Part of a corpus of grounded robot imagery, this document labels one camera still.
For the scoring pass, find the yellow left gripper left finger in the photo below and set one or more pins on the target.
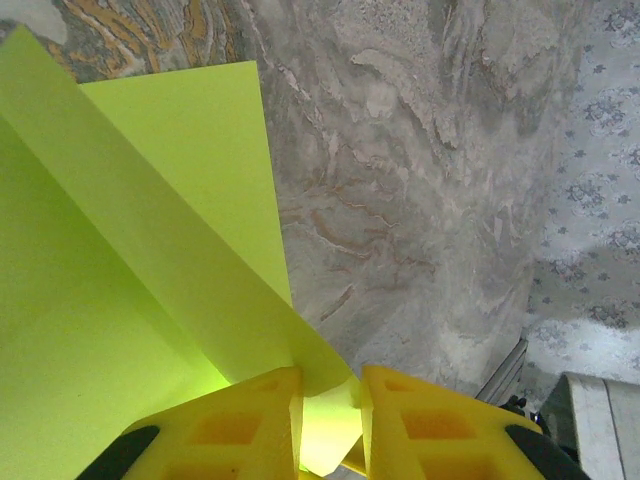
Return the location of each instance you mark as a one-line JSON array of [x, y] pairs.
[[225, 430]]

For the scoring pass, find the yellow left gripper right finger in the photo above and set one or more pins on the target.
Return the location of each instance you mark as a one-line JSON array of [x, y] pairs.
[[440, 430]]

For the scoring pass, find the aluminium frame post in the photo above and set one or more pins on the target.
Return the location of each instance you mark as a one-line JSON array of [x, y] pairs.
[[595, 430]]

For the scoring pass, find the aluminium side rail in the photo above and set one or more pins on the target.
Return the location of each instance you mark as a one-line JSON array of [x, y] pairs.
[[502, 370]]

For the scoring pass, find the yellow-green paper sheet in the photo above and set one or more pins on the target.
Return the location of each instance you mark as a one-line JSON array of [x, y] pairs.
[[100, 275]]

